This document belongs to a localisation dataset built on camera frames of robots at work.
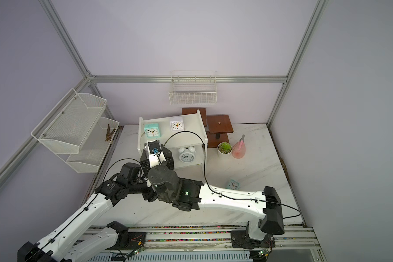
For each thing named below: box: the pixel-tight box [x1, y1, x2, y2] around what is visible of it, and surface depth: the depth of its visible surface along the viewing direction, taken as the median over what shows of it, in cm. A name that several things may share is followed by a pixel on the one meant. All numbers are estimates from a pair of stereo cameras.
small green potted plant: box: [217, 141, 233, 160], surface depth 98 cm
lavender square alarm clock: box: [169, 116, 185, 133], surface depth 72 cm
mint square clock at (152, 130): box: [144, 123, 162, 139], surface depth 70 cm
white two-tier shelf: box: [137, 109, 208, 170], surface depth 75 cm
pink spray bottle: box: [231, 134, 247, 159], surface depth 101 cm
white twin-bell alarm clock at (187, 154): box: [177, 145, 196, 164], surface depth 78 cm
